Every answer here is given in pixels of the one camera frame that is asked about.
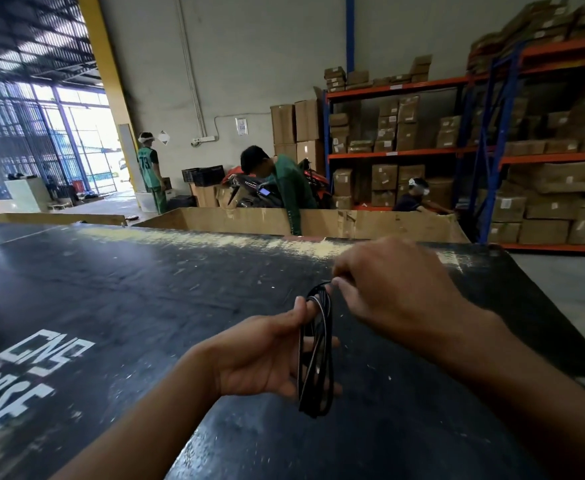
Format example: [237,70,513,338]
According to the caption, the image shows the person's right hand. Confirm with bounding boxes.
[331,236,493,353]

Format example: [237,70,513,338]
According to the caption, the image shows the person's left hand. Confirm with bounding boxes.
[207,296,343,399]

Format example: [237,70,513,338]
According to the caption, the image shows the black cable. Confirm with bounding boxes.
[296,280,336,419]

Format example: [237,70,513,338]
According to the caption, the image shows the person's right forearm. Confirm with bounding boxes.
[442,309,585,480]

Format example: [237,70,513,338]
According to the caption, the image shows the person's left forearm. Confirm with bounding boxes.
[50,344,222,480]

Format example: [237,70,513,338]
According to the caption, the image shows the cardboard boxes on narrow rack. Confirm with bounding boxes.
[324,54,463,209]

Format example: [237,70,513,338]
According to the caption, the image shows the black motorcycle with red parts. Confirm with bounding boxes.
[220,158,334,209]

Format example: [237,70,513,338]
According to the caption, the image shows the large cardboard bin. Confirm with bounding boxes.
[134,207,471,245]

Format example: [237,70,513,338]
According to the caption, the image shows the open cardboard boxes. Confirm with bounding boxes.
[190,182,243,209]

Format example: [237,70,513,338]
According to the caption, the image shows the shelves of cardboard boxes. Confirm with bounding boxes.
[467,0,585,245]

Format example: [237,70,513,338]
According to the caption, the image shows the white plastic tub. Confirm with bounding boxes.
[134,190,159,214]

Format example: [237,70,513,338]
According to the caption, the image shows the stack of tall cardboard boxes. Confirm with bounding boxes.
[270,86,327,173]

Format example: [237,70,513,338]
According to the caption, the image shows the narrow blue orange shelf rack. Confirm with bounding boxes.
[322,74,493,211]

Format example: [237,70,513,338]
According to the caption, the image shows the white flat panel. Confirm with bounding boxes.
[117,123,143,193]

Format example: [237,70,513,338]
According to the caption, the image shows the flat wooden board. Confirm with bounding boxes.
[0,212,128,227]

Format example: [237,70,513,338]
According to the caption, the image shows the blue steel pillar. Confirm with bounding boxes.
[345,0,356,74]

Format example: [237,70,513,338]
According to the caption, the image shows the white cabinet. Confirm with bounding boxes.
[4,177,52,213]

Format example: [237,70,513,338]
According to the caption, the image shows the grey conduit pipe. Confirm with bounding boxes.
[172,0,208,139]

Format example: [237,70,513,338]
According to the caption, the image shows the blue metal gate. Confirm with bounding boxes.
[0,77,123,201]

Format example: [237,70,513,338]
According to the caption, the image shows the yellow door post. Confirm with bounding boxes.
[76,0,146,193]

